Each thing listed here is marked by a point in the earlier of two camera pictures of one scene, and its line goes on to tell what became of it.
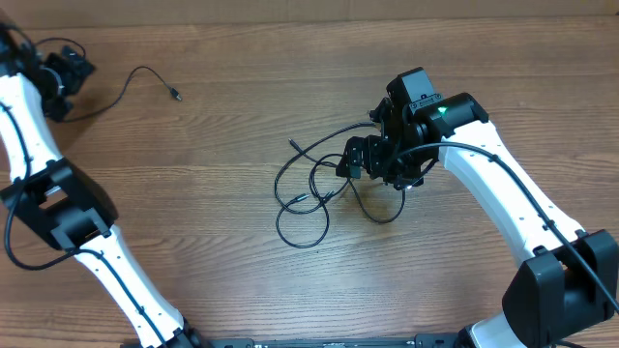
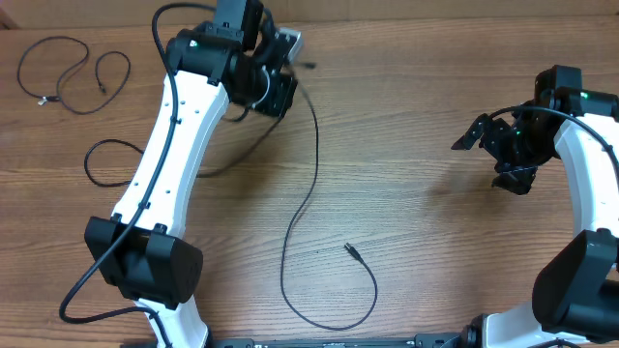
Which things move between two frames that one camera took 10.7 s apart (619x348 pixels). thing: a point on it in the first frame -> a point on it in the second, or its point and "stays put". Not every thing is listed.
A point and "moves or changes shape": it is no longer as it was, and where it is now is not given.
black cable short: (176, 96) -> (92, 145)
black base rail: (426, 340) stays put
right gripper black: (376, 167) -> (523, 175)
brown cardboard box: (39, 14) stays put
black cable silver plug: (369, 215) moves or changes shape
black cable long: (323, 203) -> (346, 245)
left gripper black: (74, 74) -> (280, 103)
